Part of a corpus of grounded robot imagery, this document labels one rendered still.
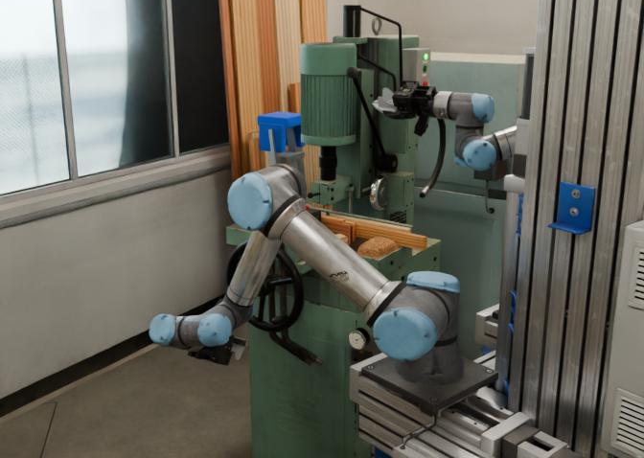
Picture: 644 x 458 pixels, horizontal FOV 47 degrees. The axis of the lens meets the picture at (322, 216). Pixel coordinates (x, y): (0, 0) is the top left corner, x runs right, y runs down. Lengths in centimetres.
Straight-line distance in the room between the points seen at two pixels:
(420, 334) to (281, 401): 120
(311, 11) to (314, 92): 200
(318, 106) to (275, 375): 92
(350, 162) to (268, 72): 160
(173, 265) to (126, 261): 32
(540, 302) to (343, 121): 95
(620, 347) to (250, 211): 78
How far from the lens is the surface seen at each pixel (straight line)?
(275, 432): 270
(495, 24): 453
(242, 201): 158
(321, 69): 228
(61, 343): 343
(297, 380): 253
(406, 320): 148
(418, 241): 229
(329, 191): 237
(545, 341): 168
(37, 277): 327
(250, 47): 382
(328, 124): 231
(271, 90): 401
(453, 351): 169
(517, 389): 177
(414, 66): 252
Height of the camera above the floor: 162
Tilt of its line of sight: 16 degrees down
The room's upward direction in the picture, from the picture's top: straight up
